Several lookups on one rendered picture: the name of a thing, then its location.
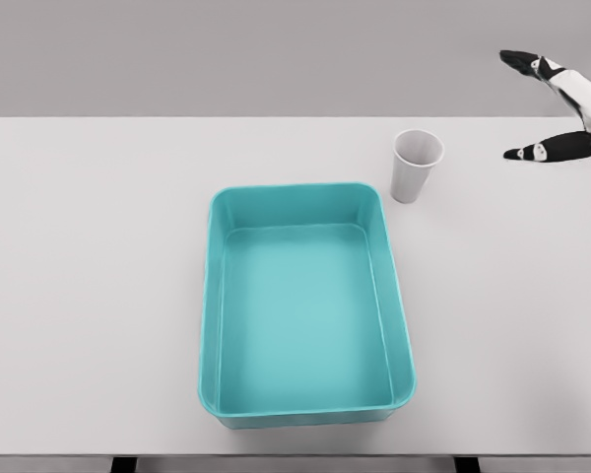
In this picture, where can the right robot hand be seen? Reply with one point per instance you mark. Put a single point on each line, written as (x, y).
(583, 96)

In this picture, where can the white paper cup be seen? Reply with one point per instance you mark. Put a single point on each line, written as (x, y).
(413, 165)

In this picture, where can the teal plastic basket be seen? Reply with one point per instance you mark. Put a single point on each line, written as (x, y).
(303, 305)

